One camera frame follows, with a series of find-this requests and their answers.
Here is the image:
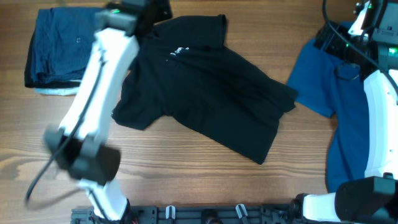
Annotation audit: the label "black polo shirt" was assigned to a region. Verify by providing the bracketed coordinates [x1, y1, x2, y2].
[113, 14, 297, 164]

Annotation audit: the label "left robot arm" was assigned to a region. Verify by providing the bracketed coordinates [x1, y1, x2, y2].
[44, 0, 172, 223]

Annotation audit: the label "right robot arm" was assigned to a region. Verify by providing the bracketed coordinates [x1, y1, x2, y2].
[288, 1, 397, 223]

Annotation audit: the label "blue polo shirt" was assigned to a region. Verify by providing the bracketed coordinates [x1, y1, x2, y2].
[287, 39, 369, 192]

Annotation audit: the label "folded light denim garment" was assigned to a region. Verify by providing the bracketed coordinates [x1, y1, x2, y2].
[34, 87, 79, 96]

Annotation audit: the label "folded dark blue shorts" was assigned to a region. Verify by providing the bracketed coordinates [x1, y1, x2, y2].
[32, 7, 101, 83]

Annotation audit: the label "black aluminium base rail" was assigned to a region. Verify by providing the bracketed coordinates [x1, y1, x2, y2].
[70, 203, 299, 224]

